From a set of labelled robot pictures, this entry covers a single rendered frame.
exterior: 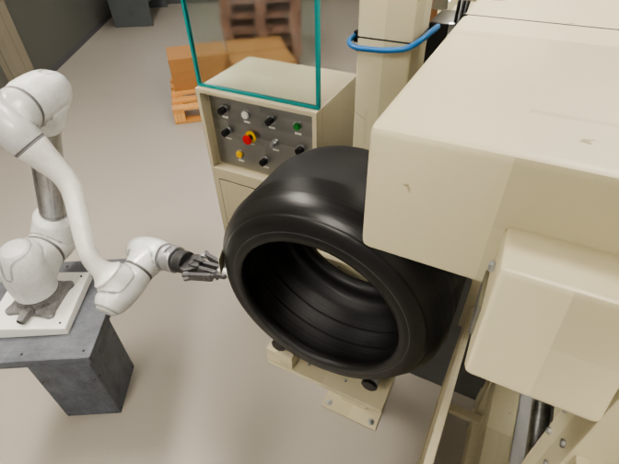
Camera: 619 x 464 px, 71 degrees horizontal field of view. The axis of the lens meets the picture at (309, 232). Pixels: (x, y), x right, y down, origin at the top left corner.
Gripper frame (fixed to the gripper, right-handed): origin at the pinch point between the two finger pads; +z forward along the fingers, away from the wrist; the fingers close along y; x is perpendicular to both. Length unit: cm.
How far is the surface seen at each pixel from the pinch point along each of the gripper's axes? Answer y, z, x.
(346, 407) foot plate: 25, 18, 104
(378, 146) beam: -34, 64, -67
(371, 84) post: 28, 39, -49
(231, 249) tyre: -12.0, 17.8, -24.4
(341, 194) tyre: -5, 45, -40
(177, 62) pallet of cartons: 256, -258, 21
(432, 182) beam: -34, 69, -64
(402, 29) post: 28, 47, -61
